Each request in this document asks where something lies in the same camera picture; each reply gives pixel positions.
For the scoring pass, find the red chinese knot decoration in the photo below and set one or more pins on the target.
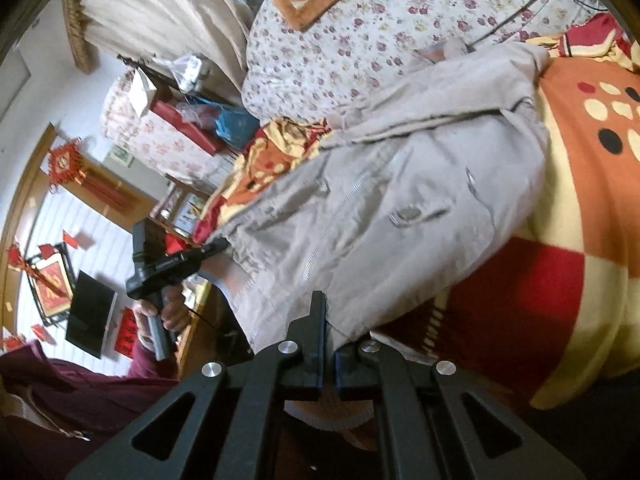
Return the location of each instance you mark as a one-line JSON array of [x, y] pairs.
[[66, 164]]

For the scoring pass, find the person's left hand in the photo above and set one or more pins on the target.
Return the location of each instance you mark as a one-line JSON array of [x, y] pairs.
[[174, 314]]

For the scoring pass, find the orange red yellow blanket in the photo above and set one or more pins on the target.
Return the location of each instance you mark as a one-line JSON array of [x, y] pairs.
[[558, 306]]

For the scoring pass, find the floral covered furniture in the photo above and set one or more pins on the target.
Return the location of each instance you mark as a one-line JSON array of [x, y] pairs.
[[157, 143]]

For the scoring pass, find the beige grey jacket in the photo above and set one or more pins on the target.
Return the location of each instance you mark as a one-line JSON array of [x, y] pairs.
[[415, 187]]

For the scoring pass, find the framed red picture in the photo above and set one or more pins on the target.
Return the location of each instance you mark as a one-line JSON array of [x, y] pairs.
[[52, 282]]

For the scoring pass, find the black monitor screen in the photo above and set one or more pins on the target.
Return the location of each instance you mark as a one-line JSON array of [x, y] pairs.
[[90, 315]]

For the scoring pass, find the blue plastic bag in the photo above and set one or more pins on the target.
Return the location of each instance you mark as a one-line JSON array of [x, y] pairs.
[[233, 124]]

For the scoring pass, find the beige curtain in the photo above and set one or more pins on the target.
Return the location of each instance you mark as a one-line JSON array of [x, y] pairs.
[[155, 30]]

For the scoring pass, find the maroon sleeve forearm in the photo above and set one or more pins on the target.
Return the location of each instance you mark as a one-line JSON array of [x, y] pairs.
[[55, 413]]

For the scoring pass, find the floral white bed sheet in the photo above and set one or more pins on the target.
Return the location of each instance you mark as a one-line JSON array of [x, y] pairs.
[[359, 46]]

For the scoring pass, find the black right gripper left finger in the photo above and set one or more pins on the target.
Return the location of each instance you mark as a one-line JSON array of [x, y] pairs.
[[221, 423]]

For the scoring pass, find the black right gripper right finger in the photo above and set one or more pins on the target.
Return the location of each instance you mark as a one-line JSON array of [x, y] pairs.
[[437, 422]]

